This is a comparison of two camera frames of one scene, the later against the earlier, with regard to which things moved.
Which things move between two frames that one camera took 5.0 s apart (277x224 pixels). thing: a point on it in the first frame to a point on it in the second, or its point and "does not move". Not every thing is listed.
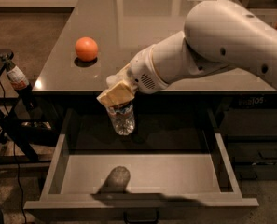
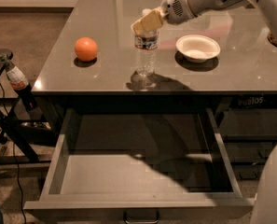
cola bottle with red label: x=18 y=79 does not move
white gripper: x=143 y=72 to x=176 y=6
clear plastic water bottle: x=122 y=118 to x=146 y=44
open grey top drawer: x=173 y=168 does not move
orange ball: x=86 y=49 does not move
